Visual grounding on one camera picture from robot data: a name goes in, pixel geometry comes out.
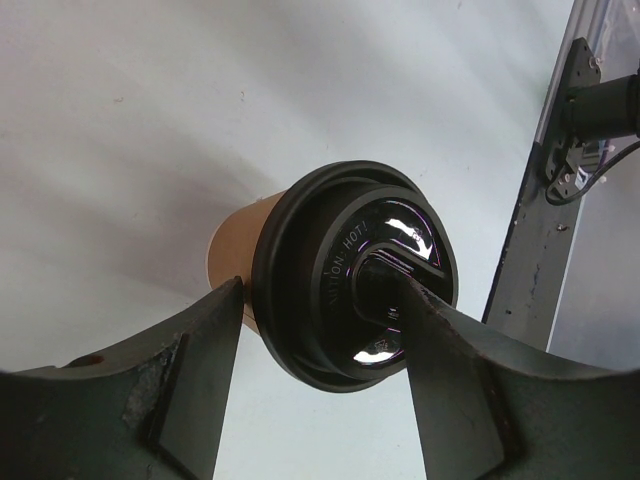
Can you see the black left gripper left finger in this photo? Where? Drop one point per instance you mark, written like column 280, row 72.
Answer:
column 148, row 407

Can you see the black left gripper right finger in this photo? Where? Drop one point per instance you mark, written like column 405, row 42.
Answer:
column 491, row 407

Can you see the single brown paper cup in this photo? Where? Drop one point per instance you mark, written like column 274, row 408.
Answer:
column 232, row 248

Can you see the single black cup lid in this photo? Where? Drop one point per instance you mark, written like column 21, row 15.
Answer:
column 327, row 267

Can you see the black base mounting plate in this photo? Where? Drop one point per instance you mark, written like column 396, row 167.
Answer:
column 529, row 278

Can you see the aluminium frame rail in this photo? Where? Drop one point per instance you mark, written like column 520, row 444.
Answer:
column 611, row 29

